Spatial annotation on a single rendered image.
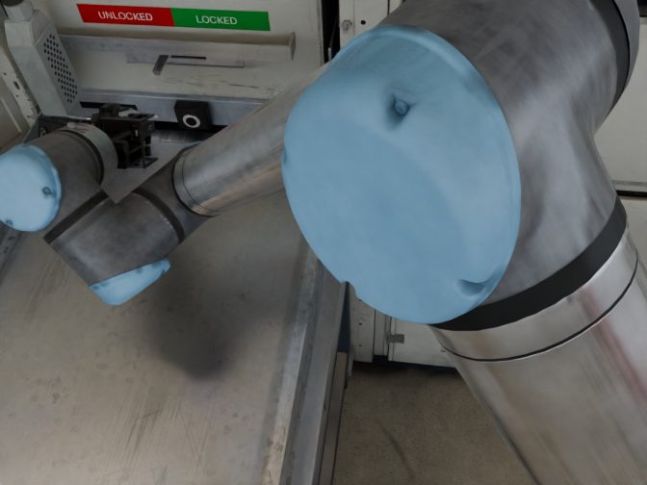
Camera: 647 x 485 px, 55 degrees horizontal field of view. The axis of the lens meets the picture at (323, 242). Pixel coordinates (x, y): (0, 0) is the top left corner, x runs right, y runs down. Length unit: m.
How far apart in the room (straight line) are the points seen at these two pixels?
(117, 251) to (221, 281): 0.28
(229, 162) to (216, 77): 0.52
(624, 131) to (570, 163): 0.84
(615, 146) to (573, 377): 0.85
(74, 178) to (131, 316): 0.30
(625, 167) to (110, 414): 0.90
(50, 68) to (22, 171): 0.40
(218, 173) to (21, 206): 0.23
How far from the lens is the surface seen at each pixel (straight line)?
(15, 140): 1.34
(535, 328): 0.30
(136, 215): 0.79
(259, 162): 0.61
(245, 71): 1.14
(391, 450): 1.76
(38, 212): 0.77
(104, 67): 1.23
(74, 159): 0.80
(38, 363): 1.03
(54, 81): 1.15
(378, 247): 0.27
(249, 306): 0.97
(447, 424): 1.80
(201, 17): 1.09
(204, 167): 0.71
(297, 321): 0.95
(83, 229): 0.77
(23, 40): 1.11
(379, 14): 0.98
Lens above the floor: 1.67
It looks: 53 degrees down
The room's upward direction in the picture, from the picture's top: 4 degrees counter-clockwise
